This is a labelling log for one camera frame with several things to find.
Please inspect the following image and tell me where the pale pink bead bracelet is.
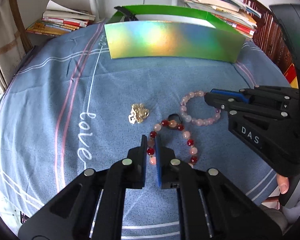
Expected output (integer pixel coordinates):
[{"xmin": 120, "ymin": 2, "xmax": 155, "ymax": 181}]
[{"xmin": 179, "ymin": 90, "xmax": 222, "ymax": 127}]

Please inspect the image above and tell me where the red and pink bead bracelet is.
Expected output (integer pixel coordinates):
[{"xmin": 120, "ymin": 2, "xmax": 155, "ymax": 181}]
[{"xmin": 146, "ymin": 119, "xmax": 199, "ymax": 167}]

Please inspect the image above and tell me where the black wrist watch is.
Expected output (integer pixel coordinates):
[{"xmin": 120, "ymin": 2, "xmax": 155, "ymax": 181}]
[{"xmin": 114, "ymin": 6, "xmax": 138, "ymax": 22}]

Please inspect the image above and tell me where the right hand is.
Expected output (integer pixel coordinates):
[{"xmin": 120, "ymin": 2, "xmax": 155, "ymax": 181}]
[{"xmin": 276, "ymin": 174, "xmax": 289, "ymax": 194}]

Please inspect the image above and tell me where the red yellow shopping bag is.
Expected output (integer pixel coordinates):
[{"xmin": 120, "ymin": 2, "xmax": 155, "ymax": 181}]
[{"xmin": 284, "ymin": 63, "xmax": 299, "ymax": 89}]

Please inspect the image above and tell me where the red wooden headboard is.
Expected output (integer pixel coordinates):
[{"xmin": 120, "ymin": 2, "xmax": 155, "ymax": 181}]
[{"xmin": 243, "ymin": 0, "xmax": 293, "ymax": 73}]

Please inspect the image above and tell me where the green holographic open box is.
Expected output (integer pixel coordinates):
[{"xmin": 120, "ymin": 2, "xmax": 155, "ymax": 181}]
[{"xmin": 104, "ymin": 5, "xmax": 245, "ymax": 63}]

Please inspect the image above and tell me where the gold flower brooch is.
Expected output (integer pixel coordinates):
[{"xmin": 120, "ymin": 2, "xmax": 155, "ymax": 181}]
[{"xmin": 128, "ymin": 103, "xmax": 149, "ymax": 125}]

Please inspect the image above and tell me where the large book stack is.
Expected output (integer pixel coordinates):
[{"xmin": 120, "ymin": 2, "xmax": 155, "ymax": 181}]
[{"xmin": 181, "ymin": 0, "xmax": 261, "ymax": 39}]

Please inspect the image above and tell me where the blue striped bed sheet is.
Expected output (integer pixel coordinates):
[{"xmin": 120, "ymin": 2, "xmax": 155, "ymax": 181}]
[{"xmin": 0, "ymin": 24, "xmax": 288, "ymax": 239}]

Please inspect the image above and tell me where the beige curtain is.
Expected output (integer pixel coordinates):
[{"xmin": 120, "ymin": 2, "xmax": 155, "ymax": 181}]
[{"xmin": 0, "ymin": 0, "xmax": 33, "ymax": 91}]

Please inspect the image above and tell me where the small book stack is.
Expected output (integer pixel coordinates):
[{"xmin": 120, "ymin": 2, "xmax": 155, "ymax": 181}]
[{"xmin": 26, "ymin": 0, "xmax": 96, "ymax": 37}]

